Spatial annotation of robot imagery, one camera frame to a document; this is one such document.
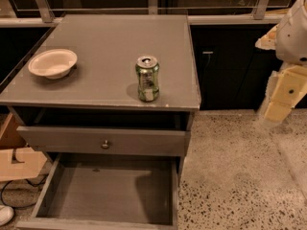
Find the white paper bowl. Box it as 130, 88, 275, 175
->
28, 49, 78, 80

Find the grey drawer cabinet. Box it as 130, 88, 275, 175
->
0, 14, 202, 184

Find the grey top drawer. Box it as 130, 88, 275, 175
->
16, 106, 192, 158

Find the dark lower wall cabinet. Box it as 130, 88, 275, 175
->
190, 24, 307, 111

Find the round metal drawer knob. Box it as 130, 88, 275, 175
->
101, 140, 110, 150

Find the white shoe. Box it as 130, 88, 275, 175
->
0, 205, 14, 226

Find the grey drawer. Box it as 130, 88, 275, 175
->
16, 106, 192, 158
17, 153, 177, 230

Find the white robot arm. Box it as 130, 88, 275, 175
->
255, 0, 307, 125

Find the green soda can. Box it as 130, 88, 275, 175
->
135, 56, 159, 102

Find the black floor cable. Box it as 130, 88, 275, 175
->
0, 175, 48, 209

